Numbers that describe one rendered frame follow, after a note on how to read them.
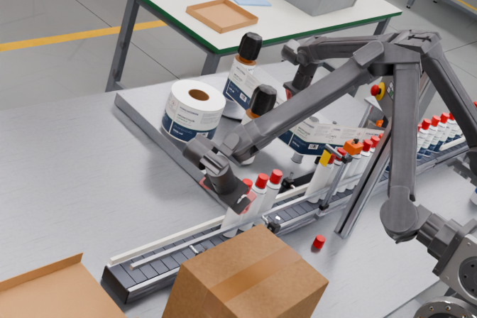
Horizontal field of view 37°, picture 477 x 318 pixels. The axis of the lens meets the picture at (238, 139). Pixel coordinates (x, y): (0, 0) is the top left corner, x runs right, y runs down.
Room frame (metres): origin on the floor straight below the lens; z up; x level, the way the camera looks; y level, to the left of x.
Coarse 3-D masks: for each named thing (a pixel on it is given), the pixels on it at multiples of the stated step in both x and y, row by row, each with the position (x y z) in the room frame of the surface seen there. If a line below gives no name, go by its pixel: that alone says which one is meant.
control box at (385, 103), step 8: (384, 80) 2.11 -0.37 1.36; (392, 80) 2.07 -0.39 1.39; (384, 88) 2.09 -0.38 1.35; (432, 88) 2.01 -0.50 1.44; (376, 96) 2.11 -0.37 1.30; (384, 96) 2.07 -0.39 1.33; (424, 96) 2.00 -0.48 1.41; (432, 96) 2.01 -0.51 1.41; (384, 104) 2.05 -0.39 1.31; (392, 104) 2.01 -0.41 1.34; (424, 104) 2.01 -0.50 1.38; (384, 112) 2.03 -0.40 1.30; (424, 112) 2.01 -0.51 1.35
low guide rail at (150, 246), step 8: (288, 192) 1.98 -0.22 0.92; (296, 192) 2.01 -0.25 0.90; (224, 216) 1.73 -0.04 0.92; (200, 224) 1.65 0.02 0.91; (208, 224) 1.67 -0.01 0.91; (216, 224) 1.70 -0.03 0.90; (184, 232) 1.59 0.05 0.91; (192, 232) 1.62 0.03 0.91; (160, 240) 1.53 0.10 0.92; (168, 240) 1.54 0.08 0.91; (176, 240) 1.57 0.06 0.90; (136, 248) 1.46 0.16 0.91; (144, 248) 1.47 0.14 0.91; (152, 248) 1.50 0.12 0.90; (120, 256) 1.41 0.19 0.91; (128, 256) 1.43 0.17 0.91; (112, 264) 1.38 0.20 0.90
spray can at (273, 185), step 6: (276, 174) 1.80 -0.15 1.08; (282, 174) 1.81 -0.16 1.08; (270, 180) 1.80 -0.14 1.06; (276, 180) 1.80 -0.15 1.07; (270, 186) 1.79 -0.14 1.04; (276, 186) 1.80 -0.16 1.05; (270, 192) 1.79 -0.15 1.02; (276, 192) 1.79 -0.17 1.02; (264, 198) 1.79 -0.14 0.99; (270, 198) 1.79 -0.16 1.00; (264, 204) 1.79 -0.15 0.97; (270, 204) 1.79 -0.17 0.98; (264, 210) 1.79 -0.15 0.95; (258, 222) 1.79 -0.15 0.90; (264, 222) 1.80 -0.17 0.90
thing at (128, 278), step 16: (384, 176) 2.38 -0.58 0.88; (304, 192) 2.07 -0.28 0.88; (336, 192) 2.15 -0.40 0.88; (352, 192) 2.18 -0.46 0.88; (272, 208) 1.91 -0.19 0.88; (288, 208) 1.95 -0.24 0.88; (304, 208) 1.98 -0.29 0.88; (208, 240) 1.64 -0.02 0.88; (224, 240) 1.67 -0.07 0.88; (144, 256) 1.48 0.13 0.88; (176, 256) 1.52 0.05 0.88; (192, 256) 1.55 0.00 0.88; (112, 272) 1.38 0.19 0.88; (128, 272) 1.40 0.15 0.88; (144, 272) 1.42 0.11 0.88; (160, 272) 1.44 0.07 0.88
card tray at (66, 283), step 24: (48, 264) 1.33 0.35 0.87; (72, 264) 1.40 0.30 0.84; (0, 288) 1.22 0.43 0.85; (24, 288) 1.26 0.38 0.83; (48, 288) 1.29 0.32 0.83; (72, 288) 1.32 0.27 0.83; (96, 288) 1.35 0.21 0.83; (0, 312) 1.16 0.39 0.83; (24, 312) 1.19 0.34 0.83; (48, 312) 1.21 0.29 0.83; (72, 312) 1.24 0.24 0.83; (96, 312) 1.27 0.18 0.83; (120, 312) 1.30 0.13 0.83
